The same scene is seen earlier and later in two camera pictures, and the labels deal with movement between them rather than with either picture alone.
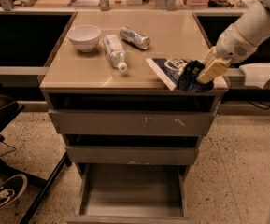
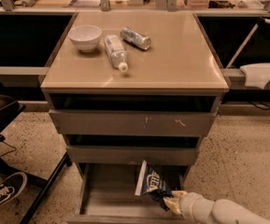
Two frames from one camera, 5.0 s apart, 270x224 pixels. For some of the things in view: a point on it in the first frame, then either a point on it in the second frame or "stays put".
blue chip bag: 180,74 -> 152,182
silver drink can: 135,38 stays put
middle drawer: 134,155 stays put
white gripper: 233,47 -> 188,203
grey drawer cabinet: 133,139 stays put
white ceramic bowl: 85,37 stays put
